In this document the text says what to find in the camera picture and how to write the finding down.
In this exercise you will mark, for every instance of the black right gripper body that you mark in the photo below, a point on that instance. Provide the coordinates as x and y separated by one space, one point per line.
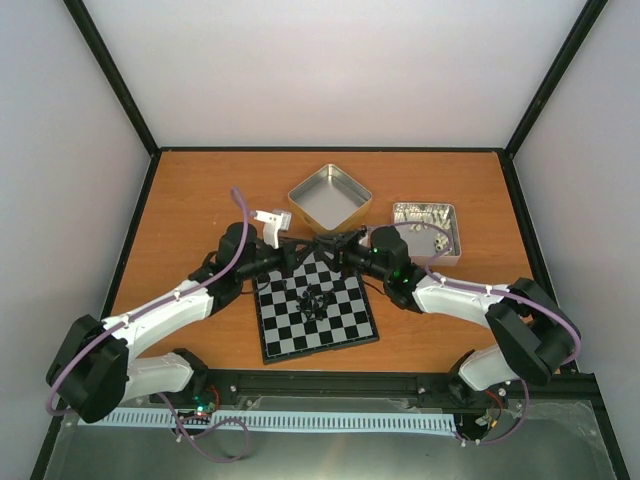
354 257

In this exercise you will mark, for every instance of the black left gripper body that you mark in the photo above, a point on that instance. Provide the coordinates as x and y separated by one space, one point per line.
268 268

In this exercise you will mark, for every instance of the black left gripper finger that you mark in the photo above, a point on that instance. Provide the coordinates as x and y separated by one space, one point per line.
298 242
308 262

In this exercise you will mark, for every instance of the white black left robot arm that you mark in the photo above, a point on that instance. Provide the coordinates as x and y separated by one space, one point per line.
100 363

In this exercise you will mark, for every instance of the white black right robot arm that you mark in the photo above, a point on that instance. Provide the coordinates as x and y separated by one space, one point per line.
533 336

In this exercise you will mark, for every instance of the black chess pieces pile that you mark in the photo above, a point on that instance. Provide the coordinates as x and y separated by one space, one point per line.
313 303

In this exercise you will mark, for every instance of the black white chess board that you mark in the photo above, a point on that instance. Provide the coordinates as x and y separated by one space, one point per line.
283 334

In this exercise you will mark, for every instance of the white chess pieces pile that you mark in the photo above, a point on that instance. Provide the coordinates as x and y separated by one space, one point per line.
432 218

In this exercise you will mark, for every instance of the gold square tin box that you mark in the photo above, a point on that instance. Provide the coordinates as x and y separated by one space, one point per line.
330 200

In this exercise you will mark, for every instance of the white patterned tin lid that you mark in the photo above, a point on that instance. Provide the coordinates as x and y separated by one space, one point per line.
421 244

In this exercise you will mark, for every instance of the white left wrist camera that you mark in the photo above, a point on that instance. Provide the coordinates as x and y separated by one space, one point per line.
274 223

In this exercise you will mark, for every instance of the light blue cable duct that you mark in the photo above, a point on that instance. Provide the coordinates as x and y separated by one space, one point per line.
290 421

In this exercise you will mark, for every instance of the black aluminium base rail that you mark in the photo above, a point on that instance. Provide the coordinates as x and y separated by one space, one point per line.
439 391

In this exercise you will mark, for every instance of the black front left frame post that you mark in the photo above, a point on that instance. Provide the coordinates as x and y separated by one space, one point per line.
100 51

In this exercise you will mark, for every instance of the black enclosure frame post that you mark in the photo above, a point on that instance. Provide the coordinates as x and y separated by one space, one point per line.
578 33

